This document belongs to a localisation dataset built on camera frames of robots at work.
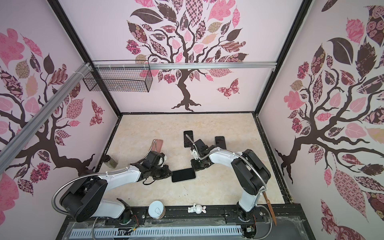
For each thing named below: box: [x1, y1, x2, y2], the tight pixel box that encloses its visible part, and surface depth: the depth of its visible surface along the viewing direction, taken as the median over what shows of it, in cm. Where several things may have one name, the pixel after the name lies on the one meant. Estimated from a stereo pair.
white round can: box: [148, 200, 166, 220], surface depth 73 cm
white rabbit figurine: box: [187, 203, 207, 215], surface depth 75 cm
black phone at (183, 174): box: [171, 167, 196, 183], surface depth 90 cm
